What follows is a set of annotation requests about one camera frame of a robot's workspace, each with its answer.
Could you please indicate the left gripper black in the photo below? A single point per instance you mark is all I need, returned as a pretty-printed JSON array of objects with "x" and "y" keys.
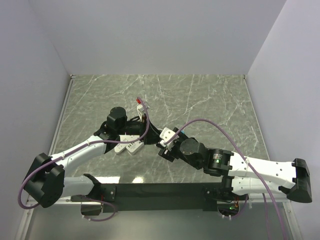
[{"x": 153, "y": 136}]

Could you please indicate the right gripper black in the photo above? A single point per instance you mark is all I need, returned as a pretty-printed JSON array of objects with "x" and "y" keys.
[{"x": 169, "y": 154}]

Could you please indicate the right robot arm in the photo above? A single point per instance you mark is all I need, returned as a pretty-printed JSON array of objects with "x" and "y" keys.
[{"x": 241, "y": 175}]

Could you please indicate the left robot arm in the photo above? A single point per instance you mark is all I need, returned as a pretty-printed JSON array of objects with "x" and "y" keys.
[{"x": 46, "y": 179}]

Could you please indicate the small white power strip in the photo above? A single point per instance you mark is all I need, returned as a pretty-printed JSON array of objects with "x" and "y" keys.
[{"x": 120, "y": 147}]

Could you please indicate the black base bar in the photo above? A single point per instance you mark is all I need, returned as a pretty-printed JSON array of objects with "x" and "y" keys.
[{"x": 156, "y": 196}]

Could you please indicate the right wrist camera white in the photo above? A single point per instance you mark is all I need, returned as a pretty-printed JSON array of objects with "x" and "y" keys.
[{"x": 167, "y": 138}]

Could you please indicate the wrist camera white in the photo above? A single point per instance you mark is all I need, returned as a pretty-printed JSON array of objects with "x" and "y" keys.
[
  {"x": 142, "y": 109},
  {"x": 167, "y": 138}
]

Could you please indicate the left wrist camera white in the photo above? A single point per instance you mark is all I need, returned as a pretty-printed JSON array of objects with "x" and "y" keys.
[{"x": 142, "y": 109}]

